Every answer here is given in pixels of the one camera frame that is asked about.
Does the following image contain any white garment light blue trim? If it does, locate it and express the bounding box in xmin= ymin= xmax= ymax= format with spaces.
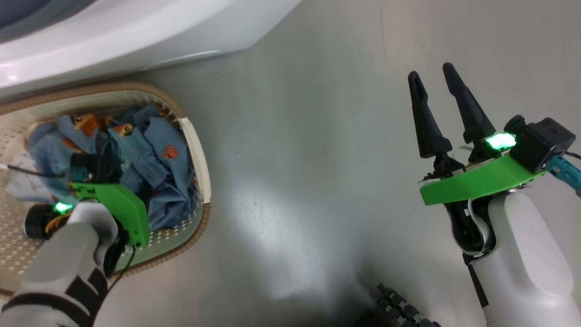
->
xmin=7 ymin=152 xmax=50 ymax=203

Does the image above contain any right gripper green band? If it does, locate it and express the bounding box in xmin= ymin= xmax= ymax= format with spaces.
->
xmin=409 ymin=63 xmax=547 ymax=207

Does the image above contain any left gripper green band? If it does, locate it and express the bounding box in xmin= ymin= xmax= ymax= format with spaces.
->
xmin=70 ymin=182 xmax=150 ymax=247

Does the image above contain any cream perforated laundry basket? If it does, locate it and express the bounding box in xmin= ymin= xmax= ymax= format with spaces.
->
xmin=0 ymin=82 xmax=212 ymax=296

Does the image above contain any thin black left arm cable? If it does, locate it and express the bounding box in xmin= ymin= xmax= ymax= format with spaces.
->
xmin=108 ymin=244 xmax=137 ymax=291

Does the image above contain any blue cartoon print garment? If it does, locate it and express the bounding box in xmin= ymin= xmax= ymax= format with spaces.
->
xmin=27 ymin=104 xmax=200 ymax=232

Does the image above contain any grey rubber door gasket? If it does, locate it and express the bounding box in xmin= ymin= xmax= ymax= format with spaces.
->
xmin=0 ymin=0 xmax=96 ymax=41

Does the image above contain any white front-load washing machine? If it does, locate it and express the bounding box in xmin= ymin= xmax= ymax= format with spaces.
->
xmin=0 ymin=0 xmax=302 ymax=100

